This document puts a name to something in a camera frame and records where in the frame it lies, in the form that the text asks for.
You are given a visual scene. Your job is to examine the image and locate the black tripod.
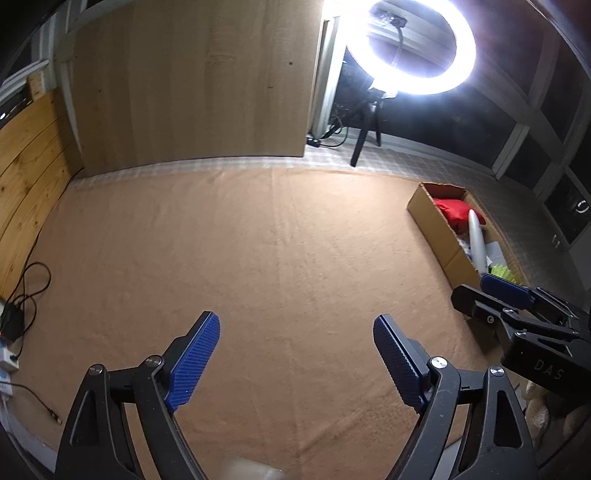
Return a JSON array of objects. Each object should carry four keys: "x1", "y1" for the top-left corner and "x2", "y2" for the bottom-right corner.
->
[{"x1": 349, "y1": 90, "x2": 398, "y2": 168}]

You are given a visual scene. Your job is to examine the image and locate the white power strip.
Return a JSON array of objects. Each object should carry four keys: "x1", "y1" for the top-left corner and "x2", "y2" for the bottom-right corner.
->
[{"x1": 0, "y1": 337, "x2": 21, "y2": 398}]

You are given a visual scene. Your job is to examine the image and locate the black power adapter with cable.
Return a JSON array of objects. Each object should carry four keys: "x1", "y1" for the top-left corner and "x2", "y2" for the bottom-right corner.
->
[{"x1": 0, "y1": 262, "x2": 52, "y2": 340}]

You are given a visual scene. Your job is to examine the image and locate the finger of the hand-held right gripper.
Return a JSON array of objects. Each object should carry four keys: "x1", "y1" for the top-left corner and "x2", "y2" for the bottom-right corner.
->
[
  {"x1": 451, "y1": 285, "x2": 527, "y2": 337},
  {"x1": 480, "y1": 274, "x2": 583, "y2": 320}
]

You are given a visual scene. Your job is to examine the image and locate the white frame post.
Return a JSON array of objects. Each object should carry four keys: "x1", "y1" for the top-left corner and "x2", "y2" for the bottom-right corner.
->
[{"x1": 311, "y1": 16, "x2": 345, "y2": 137}]

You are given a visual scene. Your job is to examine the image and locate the light wooden board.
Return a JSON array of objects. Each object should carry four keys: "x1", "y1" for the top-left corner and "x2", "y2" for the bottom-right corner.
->
[{"x1": 55, "y1": 0, "x2": 324, "y2": 178}]

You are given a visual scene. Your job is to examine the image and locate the red fabric pouch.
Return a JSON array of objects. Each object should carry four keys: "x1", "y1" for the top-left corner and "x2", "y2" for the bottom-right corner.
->
[{"x1": 434, "y1": 198, "x2": 485, "y2": 234}]

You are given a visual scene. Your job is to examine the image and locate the white and blue bottle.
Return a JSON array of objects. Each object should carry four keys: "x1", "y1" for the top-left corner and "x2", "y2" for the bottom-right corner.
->
[{"x1": 468, "y1": 209, "x2": 488, "y2": 273}]

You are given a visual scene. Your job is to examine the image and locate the dark cabinet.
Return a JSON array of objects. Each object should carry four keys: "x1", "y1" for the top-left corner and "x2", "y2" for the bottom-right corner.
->
[{"x1": 494, "y1": 28, "x2": 591, "y2": 250}]

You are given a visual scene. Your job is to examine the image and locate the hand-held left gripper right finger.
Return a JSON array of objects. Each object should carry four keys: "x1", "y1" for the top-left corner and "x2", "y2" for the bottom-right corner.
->
[{"x1": 373, "y1": 314, "x2": 539, "y2": 480}]

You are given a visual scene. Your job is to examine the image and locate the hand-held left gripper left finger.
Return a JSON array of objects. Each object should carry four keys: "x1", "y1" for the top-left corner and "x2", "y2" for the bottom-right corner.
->
[{"x1": 54, "y1": 311, "x2": 221, "y2": 480}]

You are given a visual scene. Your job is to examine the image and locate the ring light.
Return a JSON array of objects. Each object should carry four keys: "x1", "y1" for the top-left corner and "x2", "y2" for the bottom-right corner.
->
[{"x1": 344, "y1": 0, "x2": 476, "y2": 96}]

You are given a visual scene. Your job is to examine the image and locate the wooden plank panel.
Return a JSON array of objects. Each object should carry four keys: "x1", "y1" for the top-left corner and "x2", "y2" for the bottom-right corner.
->
[{"x1": 0, "y1": 76, "x2": 84, "y2": 301}]

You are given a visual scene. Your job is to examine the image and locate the cardboard box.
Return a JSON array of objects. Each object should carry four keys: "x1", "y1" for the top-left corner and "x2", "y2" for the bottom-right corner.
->
[{"x1": 406, "y1": 182, "x2": 532, "y2": 356}]

